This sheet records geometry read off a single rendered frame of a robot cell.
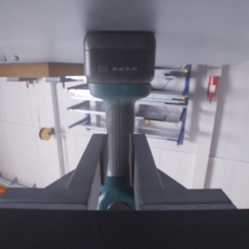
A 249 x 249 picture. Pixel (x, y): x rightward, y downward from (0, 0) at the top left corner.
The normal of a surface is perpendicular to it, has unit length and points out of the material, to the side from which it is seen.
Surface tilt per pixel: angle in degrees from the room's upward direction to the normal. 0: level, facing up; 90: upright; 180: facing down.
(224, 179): 90
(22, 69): 90
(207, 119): 90
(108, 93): 86
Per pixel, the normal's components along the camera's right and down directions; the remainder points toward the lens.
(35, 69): -0.40, 0.26
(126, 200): 0.00, 0.29
